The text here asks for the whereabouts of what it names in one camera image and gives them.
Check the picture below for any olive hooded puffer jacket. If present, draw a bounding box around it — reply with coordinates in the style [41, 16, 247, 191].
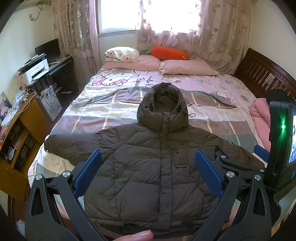
[45, 83, 263, 237]

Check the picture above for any left hand thumb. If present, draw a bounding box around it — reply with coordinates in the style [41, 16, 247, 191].
[114, 230, 154, 241]

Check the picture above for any folded pink blanket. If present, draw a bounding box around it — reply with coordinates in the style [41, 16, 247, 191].
[249, 98, 271, 152]

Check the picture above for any dark wooden headboard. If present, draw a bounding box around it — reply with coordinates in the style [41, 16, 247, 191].
[234, 48, 295, 99]

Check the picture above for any brown wooden cabinet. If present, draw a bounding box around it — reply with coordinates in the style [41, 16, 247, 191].
[1, 93, 52, 202]

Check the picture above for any pink pillow right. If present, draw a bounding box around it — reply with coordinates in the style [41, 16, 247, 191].
[159, 59, 219, 76]

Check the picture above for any pink pillow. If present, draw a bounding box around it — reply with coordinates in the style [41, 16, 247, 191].
[159, 59, 219, 76]
[102, 55, 164, 71]

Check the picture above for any white desktop computer case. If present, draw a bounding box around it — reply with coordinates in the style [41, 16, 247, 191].
[37, 85, 62, 121]

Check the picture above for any orange carrot plush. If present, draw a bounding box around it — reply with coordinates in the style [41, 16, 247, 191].
[146, 46, 189, 60]

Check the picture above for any pink pillow left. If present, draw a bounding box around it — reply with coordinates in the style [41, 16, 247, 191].
[102, 55, 164, 71]

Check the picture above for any pink floral curtain right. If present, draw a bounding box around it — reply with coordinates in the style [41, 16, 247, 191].
[135, 0, 252, 74]

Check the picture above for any pink floral curtain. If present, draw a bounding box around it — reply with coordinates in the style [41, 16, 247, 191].
[135, 0, 252, 74]
[51, 0, 102, 90]

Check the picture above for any black computer desk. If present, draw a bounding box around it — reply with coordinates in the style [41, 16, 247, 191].
[27, 55, 79, 110]

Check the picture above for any pink cartoon bed sheet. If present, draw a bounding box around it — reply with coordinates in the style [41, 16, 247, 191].
[85, 69, 255, 108]

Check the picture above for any floral white pillow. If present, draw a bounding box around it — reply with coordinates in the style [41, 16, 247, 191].
[104, 46, 140, 63]

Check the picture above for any white printer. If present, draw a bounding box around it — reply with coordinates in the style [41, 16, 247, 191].
[17, 53, 49, 84]

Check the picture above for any black computer monitor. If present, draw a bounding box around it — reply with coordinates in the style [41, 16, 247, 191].
[35, 38, 61, 64]

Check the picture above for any window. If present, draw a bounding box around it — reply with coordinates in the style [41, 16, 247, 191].
[97, 0, 204, 34]

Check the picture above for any pink floral curtain left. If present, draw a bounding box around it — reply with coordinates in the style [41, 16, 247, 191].
[51, 0, 102, 90]

